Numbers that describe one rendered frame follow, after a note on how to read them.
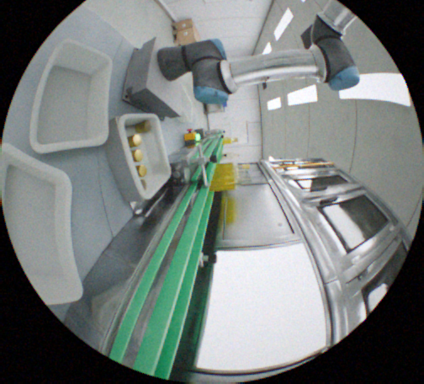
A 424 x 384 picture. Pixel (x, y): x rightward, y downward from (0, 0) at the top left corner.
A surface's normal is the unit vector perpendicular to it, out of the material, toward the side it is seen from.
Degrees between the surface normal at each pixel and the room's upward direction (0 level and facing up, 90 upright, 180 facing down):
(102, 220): 0
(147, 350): 90
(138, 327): 90
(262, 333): 90
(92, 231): 0
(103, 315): 90
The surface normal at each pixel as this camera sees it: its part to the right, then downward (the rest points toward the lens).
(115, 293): -0.14, -0.91
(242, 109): -0.13, 0.40
